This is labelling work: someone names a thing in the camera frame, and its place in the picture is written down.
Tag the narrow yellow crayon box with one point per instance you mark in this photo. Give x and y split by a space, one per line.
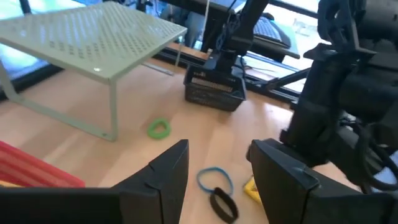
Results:
251 191

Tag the red plastic basket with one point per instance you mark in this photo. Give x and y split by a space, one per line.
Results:
31 168

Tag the black keyboard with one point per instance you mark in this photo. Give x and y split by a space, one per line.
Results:
267 29

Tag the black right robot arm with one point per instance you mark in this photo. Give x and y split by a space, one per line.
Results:
242 31

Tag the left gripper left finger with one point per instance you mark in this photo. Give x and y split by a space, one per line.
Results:
161 193

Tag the blue rubber band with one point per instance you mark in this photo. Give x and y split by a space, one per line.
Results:
214 169

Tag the black plastic basket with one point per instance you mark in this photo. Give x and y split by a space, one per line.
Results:
214 96

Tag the green perforated metal shelf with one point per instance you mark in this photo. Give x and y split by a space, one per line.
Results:
93 37

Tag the black rubber band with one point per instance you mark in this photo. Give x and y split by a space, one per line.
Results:
212 202

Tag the green coil wristband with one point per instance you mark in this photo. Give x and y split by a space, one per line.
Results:
150 132

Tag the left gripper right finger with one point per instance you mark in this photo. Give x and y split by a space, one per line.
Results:
286 199

